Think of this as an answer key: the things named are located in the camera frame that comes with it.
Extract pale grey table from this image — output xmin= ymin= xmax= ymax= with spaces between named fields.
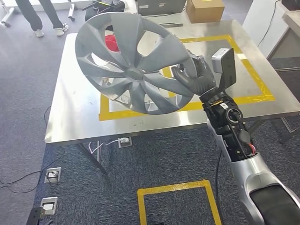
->
xmin=44 ymin=19 xmax=300 ymax=174

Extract silver wheel hubcap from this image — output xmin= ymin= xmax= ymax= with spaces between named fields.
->
xmin=75 ymin=12 xmax=197 ymax=115

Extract person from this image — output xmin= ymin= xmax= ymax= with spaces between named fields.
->
xmin=15 ymin=0 xmax=69 ymax=38

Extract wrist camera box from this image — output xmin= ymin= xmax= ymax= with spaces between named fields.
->
xmin=26 ymin=206 xmax=46 ymax=225
xmin=212 ymin=48 xmax=237 ymax=91

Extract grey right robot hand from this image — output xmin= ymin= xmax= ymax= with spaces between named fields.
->
xmin=171 ymin=56 xmax=216 ymax=96

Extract black floor cable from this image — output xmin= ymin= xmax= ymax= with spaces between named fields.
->
xmin=0 ymin=105 xmax=65 ymax=195

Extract black desktop device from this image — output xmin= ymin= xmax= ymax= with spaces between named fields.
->
xmin=281 ymin=0 xmax=300 ymax=11

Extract thin black hanging cable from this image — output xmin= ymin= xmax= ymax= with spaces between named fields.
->
xmin=258 ymin=0 xmax=281 ymax=48

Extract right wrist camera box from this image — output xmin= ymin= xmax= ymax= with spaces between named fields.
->
xmin=212 ymin=48 xmax=237 ymax=91

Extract steel floor socket with plug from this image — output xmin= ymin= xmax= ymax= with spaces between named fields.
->
xmin=44 ymin=167 xmax=62 ymax=184

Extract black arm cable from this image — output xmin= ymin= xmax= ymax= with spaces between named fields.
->
xmin=215 ymin=150 xmax=223 ymax=218

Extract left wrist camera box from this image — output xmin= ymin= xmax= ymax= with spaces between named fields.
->
xmin=26 ymin=206 xmax=46 ymax=225

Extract brown cardboard box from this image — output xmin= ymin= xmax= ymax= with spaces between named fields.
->
xmin=185 ymin=0 xmax=225 ymax=24

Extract white floor cables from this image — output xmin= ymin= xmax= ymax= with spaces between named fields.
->
xmin=88 ymin=139 xmax=122 ymax=155

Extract red bag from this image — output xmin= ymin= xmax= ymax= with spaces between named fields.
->
xmin=105 ymin=34 xmax=120 ymax=53

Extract white panel steel desk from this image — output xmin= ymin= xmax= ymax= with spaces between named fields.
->
xmin=242 ymin=0 xmax=300 ymax=60

